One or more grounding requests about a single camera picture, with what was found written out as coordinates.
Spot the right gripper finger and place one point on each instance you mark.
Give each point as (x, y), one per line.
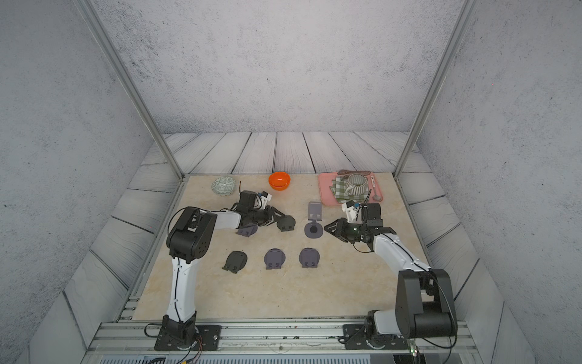
(337, 224)
(337, 233)

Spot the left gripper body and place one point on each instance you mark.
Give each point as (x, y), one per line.
(261, 217)

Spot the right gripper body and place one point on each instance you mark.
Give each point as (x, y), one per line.
(354, 232)

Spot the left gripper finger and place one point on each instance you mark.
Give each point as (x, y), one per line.
(275, 213)
(273, 221)

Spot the purple stand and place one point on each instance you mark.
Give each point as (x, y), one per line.
(313, 228)
(248, 230)
(274, 259)
(309, 257)

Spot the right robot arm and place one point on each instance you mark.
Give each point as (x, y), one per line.
(424, 305)

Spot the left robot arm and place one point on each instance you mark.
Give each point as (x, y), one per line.
(188, 241)

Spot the pink tray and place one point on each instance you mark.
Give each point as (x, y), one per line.
(325, 183)

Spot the orange bowl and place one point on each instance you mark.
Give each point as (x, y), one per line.
(279, 180)

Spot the green checkered cloth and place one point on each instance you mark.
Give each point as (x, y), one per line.
(339, 191)

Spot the metal spoon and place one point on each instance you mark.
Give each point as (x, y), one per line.
(376, 196)

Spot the ribbed grey cup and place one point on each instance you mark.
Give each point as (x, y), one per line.
(355, 185)

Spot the green patterned bowl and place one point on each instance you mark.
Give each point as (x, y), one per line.
(223, 186)

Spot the brown wooden spoon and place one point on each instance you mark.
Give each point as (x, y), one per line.
(348, 172)

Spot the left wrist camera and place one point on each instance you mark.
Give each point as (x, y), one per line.
(262, 200)

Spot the right aluminium frame post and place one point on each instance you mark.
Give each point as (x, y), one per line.
(446, 61)

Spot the aluminium frame post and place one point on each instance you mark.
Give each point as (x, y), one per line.
(104, 42)
(446, 61)

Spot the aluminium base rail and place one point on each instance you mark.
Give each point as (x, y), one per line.
(272, 340)

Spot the left aluminium frame post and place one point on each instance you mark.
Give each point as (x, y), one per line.
(104, 42)

